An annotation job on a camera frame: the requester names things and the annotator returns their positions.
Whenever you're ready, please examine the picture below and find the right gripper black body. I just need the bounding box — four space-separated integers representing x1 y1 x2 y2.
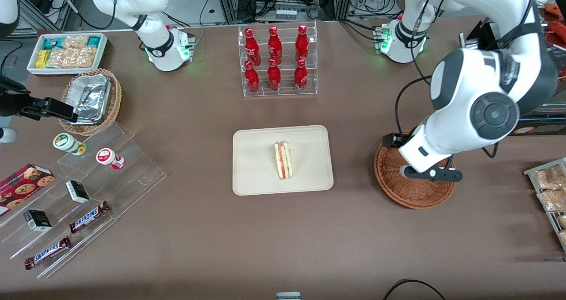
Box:
0 74 32 117

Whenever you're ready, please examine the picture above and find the triangle sandwich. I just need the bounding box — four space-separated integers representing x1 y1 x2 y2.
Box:
273 141 294 181

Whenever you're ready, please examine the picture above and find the aluminium foil tray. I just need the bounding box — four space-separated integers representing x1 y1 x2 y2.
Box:
65 73 111 125

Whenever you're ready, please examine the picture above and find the brown round wicker basket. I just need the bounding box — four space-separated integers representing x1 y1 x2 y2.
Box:
374 131 457 210

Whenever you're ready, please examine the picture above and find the light tan wicker basket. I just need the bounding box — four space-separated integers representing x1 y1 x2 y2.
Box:
59 68 122 136

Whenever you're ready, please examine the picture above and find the beige plastic tray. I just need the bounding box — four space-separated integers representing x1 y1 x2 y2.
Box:
233 125 334 196

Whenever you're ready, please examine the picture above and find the green lid yogurt cup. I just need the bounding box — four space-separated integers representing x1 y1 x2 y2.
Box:
53 133 87 156

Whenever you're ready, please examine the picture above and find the clear bag of cookies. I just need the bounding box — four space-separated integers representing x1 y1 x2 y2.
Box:
46 47 97 69
62 35 90 50

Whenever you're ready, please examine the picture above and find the red lid yogurt cup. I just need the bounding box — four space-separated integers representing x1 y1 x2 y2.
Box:
96 148 125 170

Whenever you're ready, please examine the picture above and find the white rectangular snack bin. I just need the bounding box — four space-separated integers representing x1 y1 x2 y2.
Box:
27 33 109 77

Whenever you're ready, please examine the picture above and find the red tartan cookie box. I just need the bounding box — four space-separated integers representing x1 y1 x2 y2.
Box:
0 164 55 217

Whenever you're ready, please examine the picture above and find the small black box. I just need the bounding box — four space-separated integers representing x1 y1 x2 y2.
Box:
65 180 91 204
23 210 53 232

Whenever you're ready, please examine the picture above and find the clear acrylic stepped stand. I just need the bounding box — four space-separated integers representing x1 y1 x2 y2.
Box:
0 122 168 279

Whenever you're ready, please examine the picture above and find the red soda bottle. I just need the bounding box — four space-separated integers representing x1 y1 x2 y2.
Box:
295 24 310 62
244 60 260 94
268 26 283 65
245 27 261 66
294 59 309 92
267 58 282 92

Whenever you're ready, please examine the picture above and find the Snickers chocolate bar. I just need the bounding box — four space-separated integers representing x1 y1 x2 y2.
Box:
24 236 72 270
69 201 111 234

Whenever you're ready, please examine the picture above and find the clear acrylic bottle rack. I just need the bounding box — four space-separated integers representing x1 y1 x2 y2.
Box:
238 21 318 98

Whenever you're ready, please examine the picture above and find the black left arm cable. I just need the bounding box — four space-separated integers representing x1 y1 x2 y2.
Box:
394 76 501 160

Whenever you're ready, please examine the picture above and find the grey wire rack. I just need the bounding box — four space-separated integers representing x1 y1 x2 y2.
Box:
523 158 566 252

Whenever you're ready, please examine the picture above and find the black looped cable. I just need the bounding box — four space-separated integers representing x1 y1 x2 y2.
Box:
382 279 447 300

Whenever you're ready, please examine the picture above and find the aluminium frame rack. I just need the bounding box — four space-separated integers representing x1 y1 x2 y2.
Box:
214 0 355 24

